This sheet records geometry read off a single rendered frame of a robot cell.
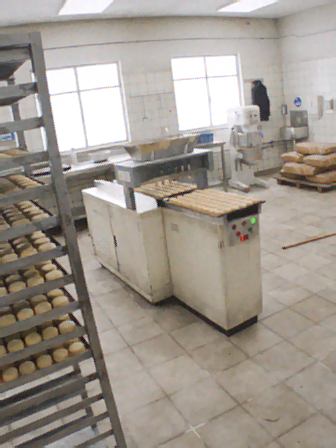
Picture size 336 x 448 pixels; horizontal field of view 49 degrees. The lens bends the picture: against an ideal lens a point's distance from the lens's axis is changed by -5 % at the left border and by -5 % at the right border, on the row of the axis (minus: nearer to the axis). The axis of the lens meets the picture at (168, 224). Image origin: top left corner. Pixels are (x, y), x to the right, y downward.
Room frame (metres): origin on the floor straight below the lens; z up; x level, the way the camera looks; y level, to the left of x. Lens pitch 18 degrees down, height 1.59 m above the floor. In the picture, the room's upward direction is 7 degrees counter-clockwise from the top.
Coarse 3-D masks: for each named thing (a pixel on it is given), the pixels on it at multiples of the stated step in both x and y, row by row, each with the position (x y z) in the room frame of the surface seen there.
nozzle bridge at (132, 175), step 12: (180, 156) 2.90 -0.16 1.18; (192, 156) 2.94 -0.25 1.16; (204, 156) 3.06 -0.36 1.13; (120, 168) 2.87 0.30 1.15; (132, 168) 2.69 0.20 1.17; (144, 168) 2.83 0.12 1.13; (156, 168) 2.88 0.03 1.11; (180, 168) 2.98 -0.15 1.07; (192, 168) 3.04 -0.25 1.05; (204, 168) 3.04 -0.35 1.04; (120, 180) 2.90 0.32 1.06; (132, 180) 2.71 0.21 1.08; (144, 180) 2.82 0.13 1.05; (156, 180) 2.82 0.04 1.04; (204, 180) 3.12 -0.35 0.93; (132, 192) 2.79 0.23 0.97; (132, 204) 2.78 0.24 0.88
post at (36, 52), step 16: (32, 32) 0.99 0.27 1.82; (32, 48) 0.98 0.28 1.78; (32, 64) 0.99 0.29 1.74; (48, 96) 0.99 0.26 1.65; (48, 112) 0.99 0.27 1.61; (48, 128) 0.99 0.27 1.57; (48, 144) 0.98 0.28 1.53; (48, 160) 1.00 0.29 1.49; (64, 176) 1.00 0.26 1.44; (64, 192) 0.99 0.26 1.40; (64, 208) 0.99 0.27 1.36; (64, 224) 0.98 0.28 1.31; (80, 256) 1.00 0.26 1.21; (80, 272) 0.99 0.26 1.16; (80, 288) 0.99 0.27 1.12; (80, 304) 0.99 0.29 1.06; (96, 336) 0.99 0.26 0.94; (96, 352) 0.99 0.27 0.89; (96, 368) 0.99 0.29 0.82; (112, 400) 0.99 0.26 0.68; (112, 416) 0.99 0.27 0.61
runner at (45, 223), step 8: (56, 216) 1.00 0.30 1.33; (24, 224) 0.96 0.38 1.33; (32, 224) 0.97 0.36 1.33; (40, 224) 0.98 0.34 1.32; (48, 224) 0.99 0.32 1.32; (56, 224) 1.00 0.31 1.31; (0, 232) 0.93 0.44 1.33; (8, 232) 0.94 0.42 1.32; (16, 232) 0.95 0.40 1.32; (24, 232) 0.96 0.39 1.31; (32, 232) 0.97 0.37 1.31; (0, 240) 0.92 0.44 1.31
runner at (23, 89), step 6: (18, 84) 0.99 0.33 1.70; (24, 84) 1.00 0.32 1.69; (30, 84) 1.00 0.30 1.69; (0, 90) 0.96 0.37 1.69; (6, 90) 0.97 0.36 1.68; (12, 90) 0.98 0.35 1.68; (18, 90) 0.99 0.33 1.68; (24, 90) 0.99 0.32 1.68; (30, 90) 1.00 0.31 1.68; (0, 96) 0.96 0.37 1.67; (6, 96) 0.97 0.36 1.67; (12, 96) 0.98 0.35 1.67
